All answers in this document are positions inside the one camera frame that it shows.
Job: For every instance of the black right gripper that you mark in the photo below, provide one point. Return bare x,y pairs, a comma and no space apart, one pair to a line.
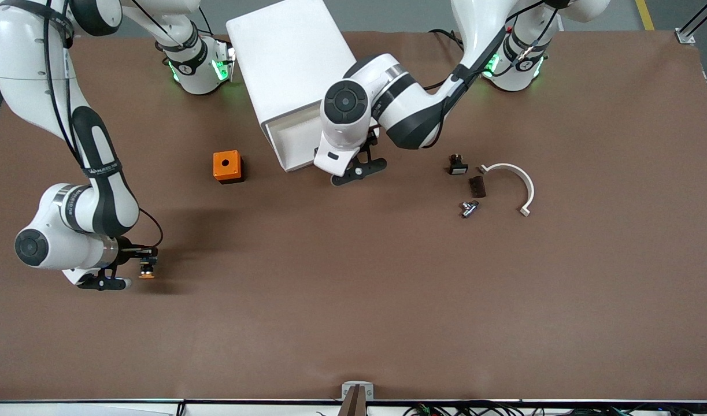
125,253

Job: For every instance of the orange push button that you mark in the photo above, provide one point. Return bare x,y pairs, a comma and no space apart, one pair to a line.
147,274

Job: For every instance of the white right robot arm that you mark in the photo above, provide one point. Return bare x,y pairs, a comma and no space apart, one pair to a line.
23,58

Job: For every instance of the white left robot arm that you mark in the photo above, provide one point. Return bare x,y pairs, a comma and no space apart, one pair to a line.
405,110

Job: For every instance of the white drawer cabinet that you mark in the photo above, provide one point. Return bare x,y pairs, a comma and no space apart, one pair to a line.
284,52

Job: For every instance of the silver metal connector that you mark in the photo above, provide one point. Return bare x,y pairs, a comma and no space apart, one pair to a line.
469,209

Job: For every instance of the brown terminal block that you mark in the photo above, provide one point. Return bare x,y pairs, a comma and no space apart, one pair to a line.
478,187

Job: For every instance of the orange button enclosure box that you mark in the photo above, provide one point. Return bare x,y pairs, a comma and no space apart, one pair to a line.
226,164

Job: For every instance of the grey mount bracket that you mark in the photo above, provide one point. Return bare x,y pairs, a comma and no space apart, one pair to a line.
346,392

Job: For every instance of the brown post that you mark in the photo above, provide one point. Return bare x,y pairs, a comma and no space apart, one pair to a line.
353,405

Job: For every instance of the black switch with white face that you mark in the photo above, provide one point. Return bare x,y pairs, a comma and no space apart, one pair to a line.
458,166

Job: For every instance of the white curved bracket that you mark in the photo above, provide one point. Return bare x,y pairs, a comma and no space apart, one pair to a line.
521,173

